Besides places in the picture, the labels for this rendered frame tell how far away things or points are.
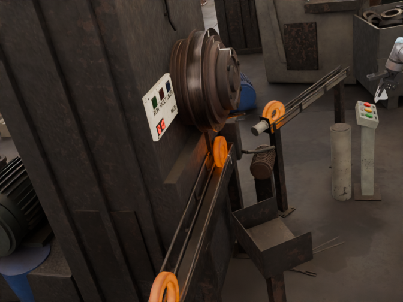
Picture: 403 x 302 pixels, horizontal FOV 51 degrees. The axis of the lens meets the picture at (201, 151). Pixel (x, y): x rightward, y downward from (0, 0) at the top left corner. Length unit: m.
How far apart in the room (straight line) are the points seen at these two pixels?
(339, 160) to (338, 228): 0.42
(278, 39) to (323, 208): 2.32
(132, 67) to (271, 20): 3.25
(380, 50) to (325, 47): 0.83
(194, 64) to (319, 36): 2.92
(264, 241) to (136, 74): 0.83
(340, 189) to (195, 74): 1.48
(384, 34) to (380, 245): 1.91
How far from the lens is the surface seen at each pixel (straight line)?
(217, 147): 2.05
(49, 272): 2.52
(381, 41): 3.88
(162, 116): 1.66
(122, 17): 1.49
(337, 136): 2.68
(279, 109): 2.51
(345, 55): 4.56
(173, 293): 1.54
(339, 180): 2.84
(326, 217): 2.80
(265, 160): 2.40
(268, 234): 1.77
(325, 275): 2.44
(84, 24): 1.50
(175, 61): 1.83
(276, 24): 4.64
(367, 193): 2.97
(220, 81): 1.80
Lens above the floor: 1.76
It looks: 28 degrees down
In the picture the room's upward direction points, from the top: 12 degrees counter-clockwise
